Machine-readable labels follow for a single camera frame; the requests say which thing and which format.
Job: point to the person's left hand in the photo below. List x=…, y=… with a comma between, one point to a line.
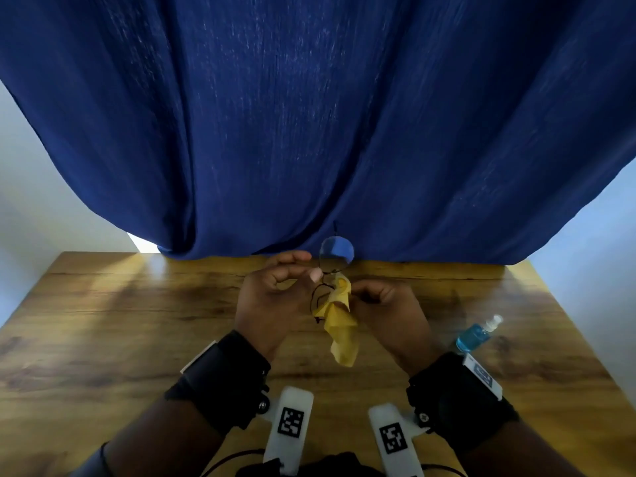
x=268, y=307

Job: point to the person's right hand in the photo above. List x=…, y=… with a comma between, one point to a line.
x=397, y=327

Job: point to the yellow cleaning cloth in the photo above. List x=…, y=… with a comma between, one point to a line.
x=343, y=322

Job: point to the blue spray bottle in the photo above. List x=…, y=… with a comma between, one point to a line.
x=472, y=337

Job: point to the round black-framed eyeglasses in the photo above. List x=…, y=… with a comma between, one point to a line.
x=338, y=250

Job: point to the person's left forearm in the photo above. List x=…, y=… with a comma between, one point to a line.
x=159, y=442

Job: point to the person's right forearm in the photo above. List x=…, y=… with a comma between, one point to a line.
x=517, y=457

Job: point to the white left wristband marker tag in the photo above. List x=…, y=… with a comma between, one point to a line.
x=199, y=357

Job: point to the white wristband marker tag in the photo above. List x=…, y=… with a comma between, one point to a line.
x=199, y=357
x=483, y=376

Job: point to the black left wristband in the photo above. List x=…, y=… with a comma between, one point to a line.
x=223, y=382

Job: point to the black wristband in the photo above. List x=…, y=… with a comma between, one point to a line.
x=223, y=382
x=457, y=407

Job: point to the white right wristband marker tag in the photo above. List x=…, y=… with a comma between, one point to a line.
x=483, y=376

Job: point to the black right wristband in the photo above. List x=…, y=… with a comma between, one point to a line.
x=457, y=407

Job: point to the black garment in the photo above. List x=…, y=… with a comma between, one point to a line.
x=323, y=466

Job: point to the blue curtain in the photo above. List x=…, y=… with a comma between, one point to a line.
x=318, y=119

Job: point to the grey left sleeve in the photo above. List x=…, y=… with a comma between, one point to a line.
x=89, y=464

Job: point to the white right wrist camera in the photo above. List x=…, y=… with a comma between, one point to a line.
x=395, y=439

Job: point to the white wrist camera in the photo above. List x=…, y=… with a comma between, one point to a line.
x=290, y=422
x=395, y=439

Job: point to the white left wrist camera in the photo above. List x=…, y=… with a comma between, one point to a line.
x=290, y=422

